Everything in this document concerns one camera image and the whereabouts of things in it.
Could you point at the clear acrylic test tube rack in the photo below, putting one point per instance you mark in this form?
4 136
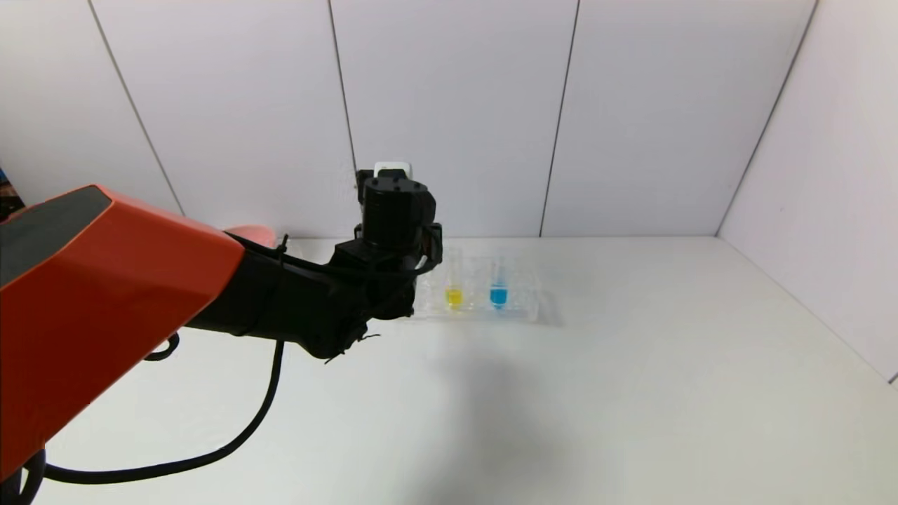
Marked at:
523 301

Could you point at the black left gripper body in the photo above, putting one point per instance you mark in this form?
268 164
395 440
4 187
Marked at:
403 294

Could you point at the test tube with blue pigment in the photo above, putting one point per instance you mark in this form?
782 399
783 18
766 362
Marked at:
499 297

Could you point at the pink plastic bowl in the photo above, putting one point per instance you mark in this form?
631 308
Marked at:
249 233

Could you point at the test tube with yellow pigment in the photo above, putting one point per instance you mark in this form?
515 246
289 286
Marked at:
454 297

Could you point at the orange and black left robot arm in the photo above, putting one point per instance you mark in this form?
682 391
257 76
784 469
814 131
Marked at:
105 280

